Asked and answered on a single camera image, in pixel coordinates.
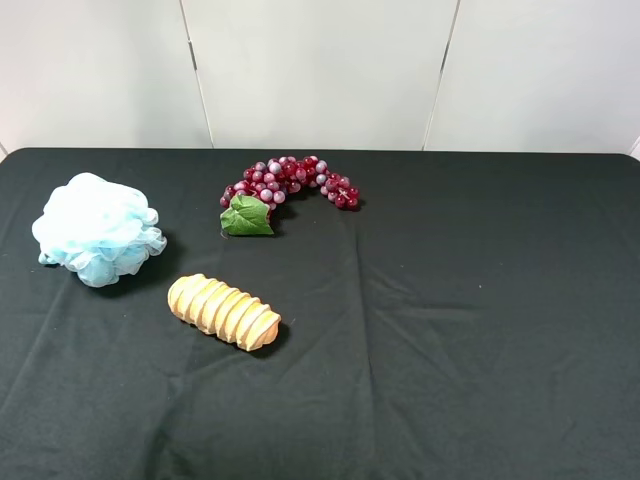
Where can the light blue mesh bath loofah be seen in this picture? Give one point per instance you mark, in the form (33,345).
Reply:
(98,230)

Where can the red plastic grape bunch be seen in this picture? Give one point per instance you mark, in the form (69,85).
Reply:
(249,203)

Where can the twisted golden bread loaf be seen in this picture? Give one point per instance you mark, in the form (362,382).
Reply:
(231,315)

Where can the black tablecloth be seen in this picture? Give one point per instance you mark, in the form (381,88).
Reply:
(478,318)

